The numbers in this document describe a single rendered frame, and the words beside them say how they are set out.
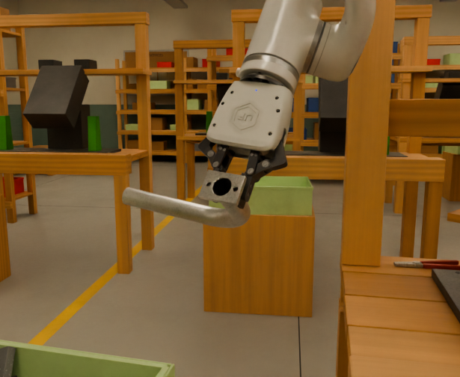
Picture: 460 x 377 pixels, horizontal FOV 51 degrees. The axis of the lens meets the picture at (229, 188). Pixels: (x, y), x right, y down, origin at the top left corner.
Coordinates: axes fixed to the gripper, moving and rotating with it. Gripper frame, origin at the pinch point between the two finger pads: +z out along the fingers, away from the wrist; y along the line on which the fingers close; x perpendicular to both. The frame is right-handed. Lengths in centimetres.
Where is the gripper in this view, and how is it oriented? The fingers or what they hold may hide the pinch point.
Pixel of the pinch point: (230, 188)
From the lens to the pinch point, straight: 63.9
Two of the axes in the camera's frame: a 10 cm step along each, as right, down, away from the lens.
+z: -3.2, 9.1, -2.6
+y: 8.9, 1.9, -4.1
